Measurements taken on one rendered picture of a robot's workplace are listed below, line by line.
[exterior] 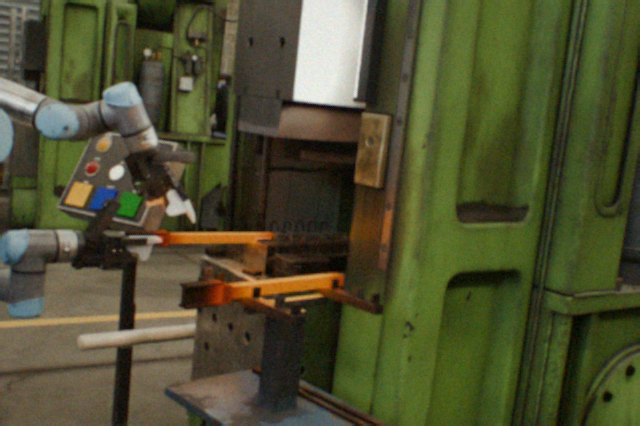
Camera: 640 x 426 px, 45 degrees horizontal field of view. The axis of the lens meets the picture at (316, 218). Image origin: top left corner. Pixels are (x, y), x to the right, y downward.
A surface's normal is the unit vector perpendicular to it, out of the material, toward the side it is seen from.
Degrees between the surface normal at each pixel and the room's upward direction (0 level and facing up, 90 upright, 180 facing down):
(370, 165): 90
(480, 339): 90
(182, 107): 79
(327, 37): 90
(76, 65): 89
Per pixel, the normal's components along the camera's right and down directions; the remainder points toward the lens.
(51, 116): -0.14, 0.14
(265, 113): -0.80, 0.00
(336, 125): 0.59, 0.18
